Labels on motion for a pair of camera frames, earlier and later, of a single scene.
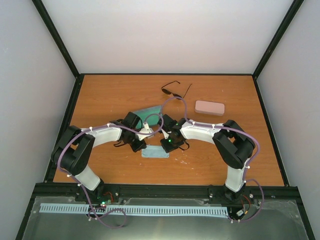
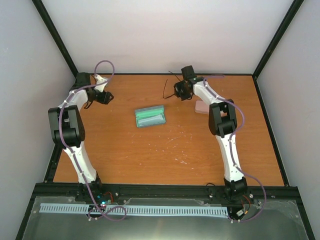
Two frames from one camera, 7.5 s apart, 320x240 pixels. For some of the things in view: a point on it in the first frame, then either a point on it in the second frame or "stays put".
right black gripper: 168,148 -> 176,86
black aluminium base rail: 162,190 stays put
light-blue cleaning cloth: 156,151 -> 153,120
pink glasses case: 210,108 stays put
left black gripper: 142,145 -> 104,99
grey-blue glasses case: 148,116 stays put
